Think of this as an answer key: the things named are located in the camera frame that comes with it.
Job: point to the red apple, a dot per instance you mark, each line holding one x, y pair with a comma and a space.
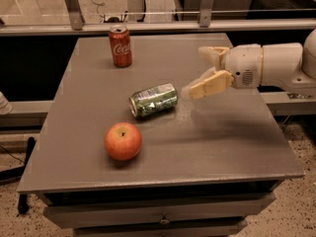
123, 141

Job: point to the black stand leg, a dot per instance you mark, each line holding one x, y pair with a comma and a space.
17, 174

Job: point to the grey drawer with knob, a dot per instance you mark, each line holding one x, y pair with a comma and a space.
156, 211

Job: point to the red Coca-Cola can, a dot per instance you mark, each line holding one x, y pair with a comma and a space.
120, 45

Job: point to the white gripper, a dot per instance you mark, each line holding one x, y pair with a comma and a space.
244, 64

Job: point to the green soda can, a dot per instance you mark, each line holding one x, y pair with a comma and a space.
153, 100

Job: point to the metal railing frame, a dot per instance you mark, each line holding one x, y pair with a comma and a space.
95, 17

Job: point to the grey cabinet with drawers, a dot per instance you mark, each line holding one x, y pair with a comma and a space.
223, 145

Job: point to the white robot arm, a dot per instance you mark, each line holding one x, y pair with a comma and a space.
288, 66

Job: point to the white cylindrical object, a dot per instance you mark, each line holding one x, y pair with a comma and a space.
5, 105

